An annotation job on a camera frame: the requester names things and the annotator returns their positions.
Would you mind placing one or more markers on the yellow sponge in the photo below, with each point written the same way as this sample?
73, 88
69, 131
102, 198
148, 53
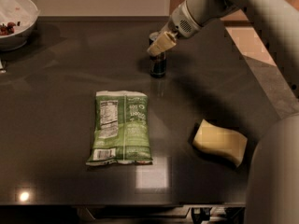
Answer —
215, 140

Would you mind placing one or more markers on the redbull can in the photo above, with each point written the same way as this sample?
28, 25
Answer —
157, 66

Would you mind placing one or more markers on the white bowl with food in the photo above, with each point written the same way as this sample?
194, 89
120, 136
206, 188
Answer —
17, 20

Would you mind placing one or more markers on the green snack bag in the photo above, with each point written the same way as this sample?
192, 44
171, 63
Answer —
121, 129

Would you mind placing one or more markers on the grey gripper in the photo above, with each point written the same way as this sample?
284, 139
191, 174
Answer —
181, 21

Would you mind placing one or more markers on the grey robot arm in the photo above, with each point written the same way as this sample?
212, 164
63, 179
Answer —
273, 185

